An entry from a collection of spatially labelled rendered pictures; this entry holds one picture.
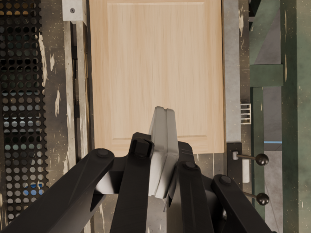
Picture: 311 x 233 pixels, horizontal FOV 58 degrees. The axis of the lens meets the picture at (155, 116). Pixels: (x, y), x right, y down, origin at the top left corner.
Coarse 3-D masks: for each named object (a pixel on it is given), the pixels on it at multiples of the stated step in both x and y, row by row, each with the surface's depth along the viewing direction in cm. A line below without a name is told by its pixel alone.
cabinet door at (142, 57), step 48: (96, 0) 92; (144, 0) 93; (192, 0) 93; (96, 48) 92; (144, 48) 93; (192, 48) 94; (96, 96) 93; (144, 96) 94; (192, 96) 95; (96, 144) 93; (192, 144) 95
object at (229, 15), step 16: (224, 0) 92; (224, 16) 92; (224, 32) 92; (224, 48) 93; (224, 64) 93; (224, 80) 93; (224, 96) 94; (224, 112) 94; (224, 128) 95; (240, 128) 94; (224, 144) 96; (224, 160) 96
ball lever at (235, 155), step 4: (232, 152) 92; (236, 152) 92; (232, 156) 92; (236, 156) 92; (240, 156) 90; (244, 156) 89; (248, 156) 88; (256, 156) 84; (260, 156) 83; (264, 156) 83; (256, 160) 84; (260, 160) 83; (264, 160) 82; (268, 160) 83; (260, 164) 83; (264, 164) 83
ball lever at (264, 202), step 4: (244, 192) 90; (252, 196) 87; (256, 196) 85; (260, 196) 84; (264, 196) 83; (256, 200) 85; (260, 200) 83; (264, 200) 83; (268, 200) 83; (260, 204) 84; (264, 204) 83
